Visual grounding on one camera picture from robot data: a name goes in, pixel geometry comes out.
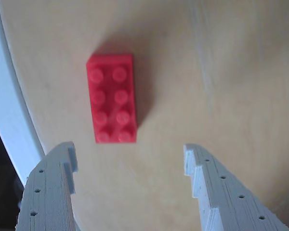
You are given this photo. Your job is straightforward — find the white table frame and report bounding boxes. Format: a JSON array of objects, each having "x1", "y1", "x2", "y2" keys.
[{"x1": 0, "y1": 0, "x2": 46, "y2": 190}]

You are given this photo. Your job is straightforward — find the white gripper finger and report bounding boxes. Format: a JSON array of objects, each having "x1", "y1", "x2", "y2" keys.
[
  {"x1": 15, "y1": 141, "x2": 79, "y2": 231},
  {"x1": 184, "y1": 143, "x2": 289, "y2": 231}
]

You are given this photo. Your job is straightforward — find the red lego block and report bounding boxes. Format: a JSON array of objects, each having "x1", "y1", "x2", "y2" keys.
[{"x1": 86, "y1": 53, "x2": 138, "y2": 144}]

